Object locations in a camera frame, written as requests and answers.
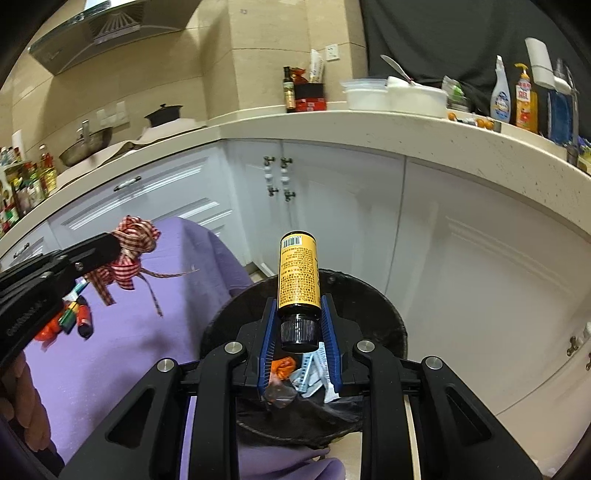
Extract kitchen knife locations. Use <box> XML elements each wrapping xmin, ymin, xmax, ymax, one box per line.
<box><xmin>380</xmin><ymin>54</ymin><xmax>428</xmax><ymax>86</ymax></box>

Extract steel wok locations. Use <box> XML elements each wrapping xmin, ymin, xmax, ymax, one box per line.
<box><xmin>58</xmin><ymin>121</ymin><xmax>114</xmax><ymax>168</ymax></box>

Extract orange candy wrapper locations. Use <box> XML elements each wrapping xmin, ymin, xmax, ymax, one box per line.
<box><xmin>270</xmin><ymin>356</ymin><xmax>297</xmax><ymax>384</ymax></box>

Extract black utensil holder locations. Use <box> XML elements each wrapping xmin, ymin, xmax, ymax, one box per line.
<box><xmin>295</xmin><ymin>48</ymin><xmax>325</xmax><ymax>100</ymax></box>

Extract dark olive oil bottle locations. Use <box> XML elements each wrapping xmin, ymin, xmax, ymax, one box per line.
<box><xmin>283</xmin><ymin>65</ymin><xmax>297</xmax><ymax>113</ymax></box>

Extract purple tablecloth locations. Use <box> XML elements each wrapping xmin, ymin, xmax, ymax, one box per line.
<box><xmin>23</xmin><ymin>217</ymin><xmax>346</xmax><ymax>480</ymax></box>

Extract clear plastic wrap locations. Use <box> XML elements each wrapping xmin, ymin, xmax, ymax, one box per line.
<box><xmin>264</xmin><ymin>378</ymin><xmax>299</xmax><ymax>412</ymax></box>

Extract white wall switches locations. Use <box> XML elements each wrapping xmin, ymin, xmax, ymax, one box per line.
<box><xmin>96</xmin><ymin>101</ymin><xmax>128</xmax><ymax>126</ymax></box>

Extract yellow cooking oil bottle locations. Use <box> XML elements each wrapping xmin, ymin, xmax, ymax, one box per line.
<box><xmin>39</xmin><ymin>144</ymin><xmax>57</xmax><ymax>195</ymax></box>

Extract beige stove cover paper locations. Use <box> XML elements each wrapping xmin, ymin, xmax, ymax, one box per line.
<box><xmin>55</xmin><ymin>117</ymin><xmax>208</xmax><ymax>185</ymax></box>

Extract light blue sachet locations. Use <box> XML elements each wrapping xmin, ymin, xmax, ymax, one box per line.
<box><xmin>291</xmin><ymin>344</ymin><xmax>331</xmax><ymax>398</ymax></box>

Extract lidded white plastic container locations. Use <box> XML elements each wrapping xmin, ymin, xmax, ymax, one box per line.
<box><xmin>340</xmin><ymin>78</ymin><xmax>389</xmax><ymax>111</ymax></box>

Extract red checkered ribbon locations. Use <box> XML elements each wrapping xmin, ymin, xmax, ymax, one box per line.
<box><xmin>85</xmin><ymin>216</ymin><xmax>200</xmax><ymax>319</ymax></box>

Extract beige kitchen countertop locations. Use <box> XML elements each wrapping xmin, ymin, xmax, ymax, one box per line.
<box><xmin>0</xmin><ymin>109</ymin><xmax>591</xmax><ymax>252</ymax></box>

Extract black trash bin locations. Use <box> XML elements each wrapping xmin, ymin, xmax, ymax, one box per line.
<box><xmin>199</xmin><ymin>268</ymin><xmax>409</xmax><ymax>450</ymax></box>

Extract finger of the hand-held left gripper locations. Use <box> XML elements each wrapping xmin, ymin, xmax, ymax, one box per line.
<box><xmin>46</xmin><ymin>240</ymin><xmax>123</xmax><ymax>278</ymax></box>
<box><xmin>0</xmin><ymin>233</ymin><xmax>114</xmax><ymax>280</ymax></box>

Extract blue bottle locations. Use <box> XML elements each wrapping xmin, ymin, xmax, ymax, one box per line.
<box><xmin>547</xmin><ymin>89</ymin><xmax>574</xmax><ymax>142</ymax></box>

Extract group of condiment bottles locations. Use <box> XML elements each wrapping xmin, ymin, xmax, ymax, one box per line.
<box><xmin>0</xmin><ymin>143</ymin><xmax>59</xmax><ymax>237</ymax></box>

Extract large yellow label brown bottle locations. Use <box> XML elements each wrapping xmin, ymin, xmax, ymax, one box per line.
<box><xmin>277</xmin><ymin>231</ymin><xmax>322</xmax><ymax>354</ymax></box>

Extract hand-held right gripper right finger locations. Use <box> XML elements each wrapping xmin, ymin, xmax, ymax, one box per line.
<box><xmin>321</xmin><ymin>294</ymin><xmax>543</xmax><ymax>480</ymax></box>

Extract dark curtain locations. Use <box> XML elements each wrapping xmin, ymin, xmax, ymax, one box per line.
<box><xmin>359</xmin><ymin>0</ymin><xmax>591</xmax><ymax>139</ymax></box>

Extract open white plastic container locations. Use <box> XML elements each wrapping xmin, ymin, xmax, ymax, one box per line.
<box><xmin>385</xmin><ymin>76</ymin><xmax>449</xmax><ymax>117</ymax></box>

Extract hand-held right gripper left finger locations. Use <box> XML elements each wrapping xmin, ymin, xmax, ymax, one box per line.
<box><xmin>60</xmin><ymin>298</ymin><xmax>280</xmax><ymax>480</ymax></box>

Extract orange plastic bag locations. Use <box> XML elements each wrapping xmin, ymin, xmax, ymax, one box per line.
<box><xmin>33</xmin><ymin>318</ymin><xmax>64</xmax><ymax>348</ymax></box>

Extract orange dish soap bottle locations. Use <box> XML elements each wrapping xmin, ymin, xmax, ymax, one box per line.
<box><xmin>514</xmin><ymin>63</ymin><xmax>539</xmax><ymax>134</ymax></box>

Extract person's left hand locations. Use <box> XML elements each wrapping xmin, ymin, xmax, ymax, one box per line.
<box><xmin>0</xmin><ymin>354</ymin><xmax>52</xmax><ymax>455</ymax></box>

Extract white soap dispenser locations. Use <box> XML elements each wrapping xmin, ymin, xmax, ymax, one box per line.
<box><xmin>525</xmin><ymin>37</ymin><xmax>571</xmax><ymax>91</ymax></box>

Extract white spray bottle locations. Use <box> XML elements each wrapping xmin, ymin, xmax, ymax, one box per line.
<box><xmin>490</xmin><ymin>55</ymin><xmax>511</xmax><ymax>123</ymax></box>

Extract black cooking pot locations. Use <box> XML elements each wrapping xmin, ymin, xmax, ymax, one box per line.
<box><xmin>143</xmin><ymin>103</ymin><xmax>184</xmax><ymax>128</ymax></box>

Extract red label brown bottle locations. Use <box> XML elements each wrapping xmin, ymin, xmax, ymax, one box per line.
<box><xmin>76</xmin><ymin>298</ymin><xmax>94</xmax><ymax>339</ymax></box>

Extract steel range hood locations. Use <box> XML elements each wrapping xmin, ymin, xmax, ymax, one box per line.
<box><xmin>28</xmin><ymin>0</ymin><xmax>195</xmax><ymax>75</ymax></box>

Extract green plastic packs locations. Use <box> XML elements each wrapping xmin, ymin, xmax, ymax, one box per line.
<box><xmin>440</xmin><ymin>76</ymin><xmax>465</xmax><ymax>112</ymax></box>

